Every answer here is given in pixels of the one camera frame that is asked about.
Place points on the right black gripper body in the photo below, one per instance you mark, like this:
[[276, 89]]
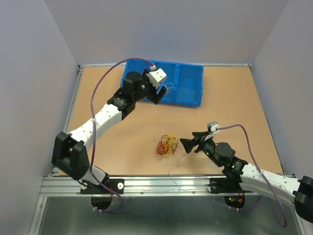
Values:
[[208, 147]]

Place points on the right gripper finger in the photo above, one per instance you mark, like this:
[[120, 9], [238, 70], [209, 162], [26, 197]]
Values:
[[199, 135], [189, 144]]

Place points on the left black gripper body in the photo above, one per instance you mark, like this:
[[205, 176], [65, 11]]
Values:
[[147, 90]]

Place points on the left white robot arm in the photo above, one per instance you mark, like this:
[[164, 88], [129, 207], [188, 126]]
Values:
[[70, 153]]

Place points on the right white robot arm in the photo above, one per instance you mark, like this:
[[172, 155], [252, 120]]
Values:
[[292, 192]]

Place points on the blue three-compartment bin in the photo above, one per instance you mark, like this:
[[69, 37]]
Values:
[[184, 83]]

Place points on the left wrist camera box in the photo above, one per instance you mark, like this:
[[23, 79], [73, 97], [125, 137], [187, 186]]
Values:
[[157, 77]]

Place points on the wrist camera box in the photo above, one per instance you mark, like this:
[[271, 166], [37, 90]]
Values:
[[157, 77], [213, 127]]

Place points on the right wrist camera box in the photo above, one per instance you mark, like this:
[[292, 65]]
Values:
[[213, 127]]

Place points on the aluminium left rail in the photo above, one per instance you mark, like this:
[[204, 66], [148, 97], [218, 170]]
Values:
[[66, 111]]

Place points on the aluminium rail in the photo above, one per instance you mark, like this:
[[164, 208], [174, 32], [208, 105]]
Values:
[[66, 111], [126, 186]]

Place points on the aluminium front rail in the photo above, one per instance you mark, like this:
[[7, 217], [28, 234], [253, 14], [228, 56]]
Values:
[[126, 186]]

